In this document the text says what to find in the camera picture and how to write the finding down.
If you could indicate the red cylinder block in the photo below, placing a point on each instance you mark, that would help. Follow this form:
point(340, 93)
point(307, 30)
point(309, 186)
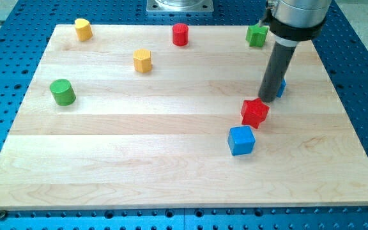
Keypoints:
point(180, 34)

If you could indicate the yellow hexagon block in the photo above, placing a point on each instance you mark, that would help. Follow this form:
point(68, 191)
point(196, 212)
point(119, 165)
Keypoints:
point(142, 60)

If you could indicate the blue cube block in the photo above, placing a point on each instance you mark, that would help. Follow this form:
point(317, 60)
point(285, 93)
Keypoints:
point(241, 140)

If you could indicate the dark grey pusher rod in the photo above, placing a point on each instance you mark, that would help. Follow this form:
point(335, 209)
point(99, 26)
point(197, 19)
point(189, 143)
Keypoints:
point(275, 71)

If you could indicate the yellow heart block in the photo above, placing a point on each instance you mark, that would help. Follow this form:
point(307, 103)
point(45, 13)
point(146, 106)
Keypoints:
point(83, 29)

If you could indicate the small blue block behind rod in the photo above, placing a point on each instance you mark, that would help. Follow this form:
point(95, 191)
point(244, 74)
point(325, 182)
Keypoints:
point(281, 89)

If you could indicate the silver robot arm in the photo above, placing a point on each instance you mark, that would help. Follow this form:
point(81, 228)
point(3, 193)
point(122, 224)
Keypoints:
point(294, 21)

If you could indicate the blue perforated metal table plate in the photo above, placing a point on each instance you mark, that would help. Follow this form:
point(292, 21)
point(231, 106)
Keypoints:
point(26, 28)

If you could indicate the red star block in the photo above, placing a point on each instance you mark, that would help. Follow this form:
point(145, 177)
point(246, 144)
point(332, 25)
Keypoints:
point(253, 112)

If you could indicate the green cylinder block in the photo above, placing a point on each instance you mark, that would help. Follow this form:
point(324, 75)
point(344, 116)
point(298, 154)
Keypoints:
point(62, 92)

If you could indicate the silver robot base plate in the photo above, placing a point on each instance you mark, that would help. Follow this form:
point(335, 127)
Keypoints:
point(179, 6)

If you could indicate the wooden board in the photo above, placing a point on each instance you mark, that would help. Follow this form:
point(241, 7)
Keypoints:
point(159, 139)

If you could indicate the green star block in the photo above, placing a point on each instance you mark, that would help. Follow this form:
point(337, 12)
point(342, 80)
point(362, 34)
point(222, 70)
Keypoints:
point(256, 35)

